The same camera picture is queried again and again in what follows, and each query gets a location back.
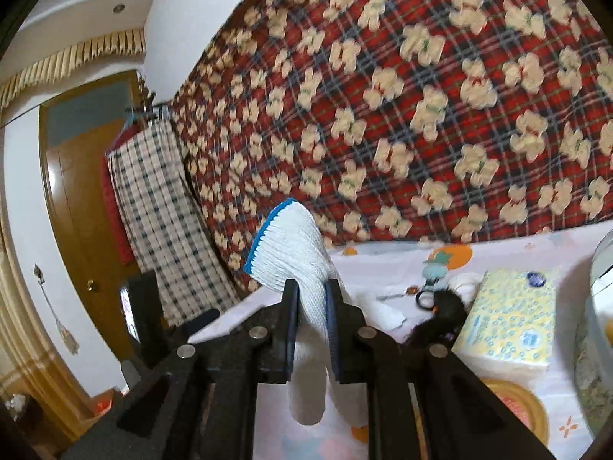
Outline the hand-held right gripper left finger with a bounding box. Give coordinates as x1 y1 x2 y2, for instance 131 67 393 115
62 278 300 460

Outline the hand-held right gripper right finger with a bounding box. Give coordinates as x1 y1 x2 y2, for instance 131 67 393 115
325 279 559 460

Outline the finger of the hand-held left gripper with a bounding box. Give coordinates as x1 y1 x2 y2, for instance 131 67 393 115
188 307 221 342

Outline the white knit glove blue cuff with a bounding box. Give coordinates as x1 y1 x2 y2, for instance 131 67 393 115
243 199 369 427

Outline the black braided hair piece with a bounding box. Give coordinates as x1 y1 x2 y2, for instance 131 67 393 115
405 286 472 348

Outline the round metal tin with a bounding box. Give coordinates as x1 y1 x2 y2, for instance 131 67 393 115
572 230 613 442

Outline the hanging tassel ornament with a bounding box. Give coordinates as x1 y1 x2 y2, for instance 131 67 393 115
33 263 81 356

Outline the red cloth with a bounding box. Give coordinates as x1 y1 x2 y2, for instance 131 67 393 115
100 153 137 266

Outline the blue white checked cloth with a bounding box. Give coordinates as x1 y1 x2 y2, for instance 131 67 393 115
106 117 240 329

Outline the wooden door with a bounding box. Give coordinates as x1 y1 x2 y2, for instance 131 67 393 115
38 69 159 360

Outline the yellow tissue pack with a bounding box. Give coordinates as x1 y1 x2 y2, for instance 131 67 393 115
451 268 561 372

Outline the clothes hanger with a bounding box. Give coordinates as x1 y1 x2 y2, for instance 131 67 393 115
123 74 170 128

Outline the white cartoon printed sheet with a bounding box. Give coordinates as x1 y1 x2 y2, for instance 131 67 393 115
187 227 613 460

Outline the red plaid bear blanket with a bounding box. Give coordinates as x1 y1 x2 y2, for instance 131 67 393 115
170 0 613 293

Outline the beige fringed curtain valance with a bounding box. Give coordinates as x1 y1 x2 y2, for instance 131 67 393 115
0 29 146 106

